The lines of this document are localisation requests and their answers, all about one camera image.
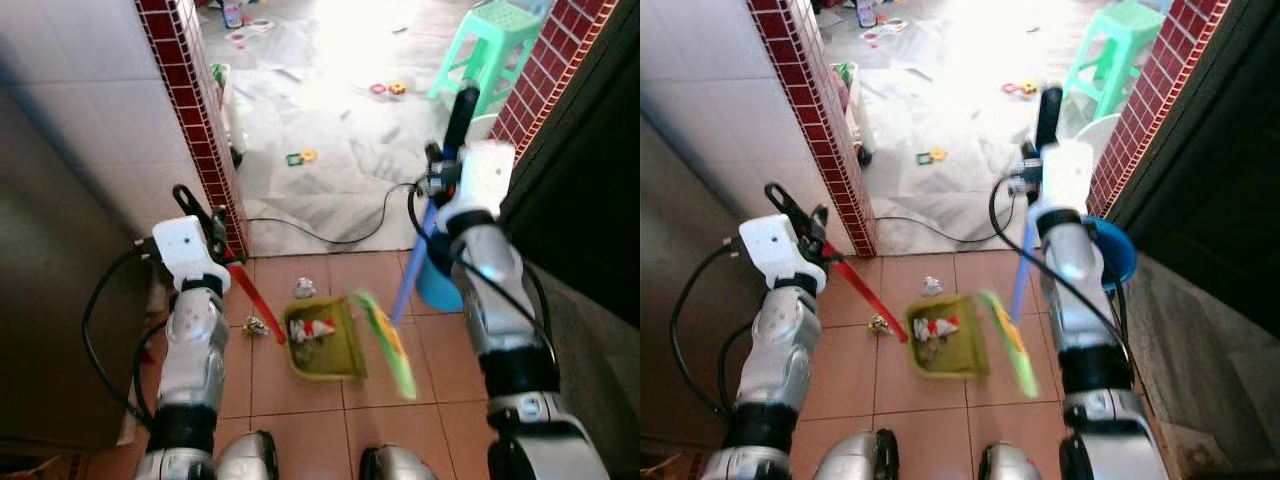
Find blue-handled broom green bristles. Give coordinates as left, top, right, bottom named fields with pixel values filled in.
left=350, top=85, right=482, bottom=403
left=975, top=85, right=1064, bottom=402

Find green dustpan with red handle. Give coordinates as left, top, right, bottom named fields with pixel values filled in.
left=228, top=260, right=370, bottom=384
left=828, top=255, right=992, bottom=380

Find white crumpled floor sheet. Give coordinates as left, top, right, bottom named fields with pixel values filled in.
left=815, top=0, right=1186, bottom=257
left=198, top=0, right=561, bottom=257

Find white wheeled cart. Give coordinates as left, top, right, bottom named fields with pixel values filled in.
left=209, top=62, right=247, bottom=169
left=834, top=60, right=877, bottom=169

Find blue plastic bucket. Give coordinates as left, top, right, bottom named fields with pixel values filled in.
left=1085, top=215, right=1140, bottom=293
left=414, top=225, right=467, bottom=314

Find mint green plastic stool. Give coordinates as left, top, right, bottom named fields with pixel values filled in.
left=429, top=0, right=549, bottom=118
left=1063, top=0, right=1169, bottom=123

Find robot left leg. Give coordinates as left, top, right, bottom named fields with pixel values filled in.
left=214, top=430, right=280, bottom=480
left=814, top=429, right=902, bottom=480

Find robot leg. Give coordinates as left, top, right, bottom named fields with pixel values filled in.
left=214, top=430, right=280, bottom=480
left=977, top=441, right=1043, bottom=480
left=358, top=444, right=442, bottom=480
left=814, top=429, right=902, bottom=480

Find robot right leg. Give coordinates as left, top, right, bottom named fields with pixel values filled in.
left=358, top=444, right=442, bottom=480
left=977, top=441, right=1043, bottom=480

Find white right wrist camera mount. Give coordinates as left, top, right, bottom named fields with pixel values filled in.
left=440, top=140, right=517, bottom=231
left=1030, top=140, right=1096, bottom=221

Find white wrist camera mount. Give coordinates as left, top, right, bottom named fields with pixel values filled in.
left=738, top=213, right=829, bottom=293
left=1030, top=140, right=1096, bottom=221
left=152, top=218, right=233, bottom=293
left=440, top=140, right=517, bottom=231

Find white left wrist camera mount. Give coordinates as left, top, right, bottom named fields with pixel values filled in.
left=738, top=213, right=829, bottom=293
left=152, top=218, right=233, bottom=293

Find thin black floor cable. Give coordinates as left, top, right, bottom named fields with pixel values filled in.
left=245, top=183, right=421, bottom=247
left=875, top=215, right=1001, bottom=246

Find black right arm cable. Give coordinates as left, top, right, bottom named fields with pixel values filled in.
left=988, top=172, right=1137, bottom=391
left=407, top=183, right=559, bottom=387

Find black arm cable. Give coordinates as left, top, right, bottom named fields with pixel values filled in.
left=82, top=245, right=167, bottom=427
left=669, top=244, right=751, bottom=419
left=407, top=183, right=559, bottom=387
left=988, top=172, right=1137, bottom=391

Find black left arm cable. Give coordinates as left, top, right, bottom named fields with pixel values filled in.
left=82, top=245, right=167, bottom=427
left=669, top=244, right=751, bottom=419

